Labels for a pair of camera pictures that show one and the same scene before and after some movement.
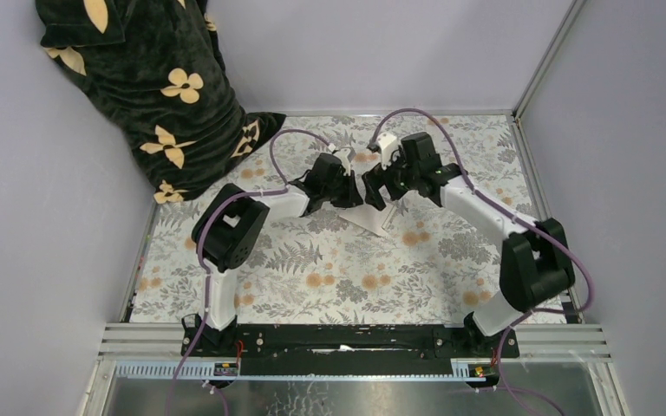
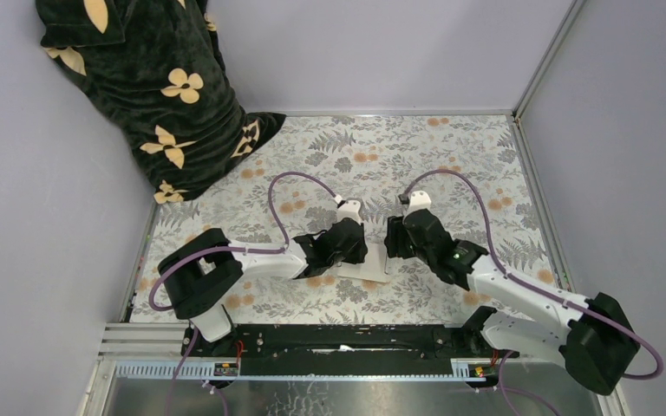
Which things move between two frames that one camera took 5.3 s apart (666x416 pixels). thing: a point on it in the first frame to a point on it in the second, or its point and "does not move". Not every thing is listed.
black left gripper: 350,198 to 360,253
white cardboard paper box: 373,220 to 372,269
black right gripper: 379,177 to 395,234
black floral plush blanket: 156,69 does not move
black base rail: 345,341 does not move
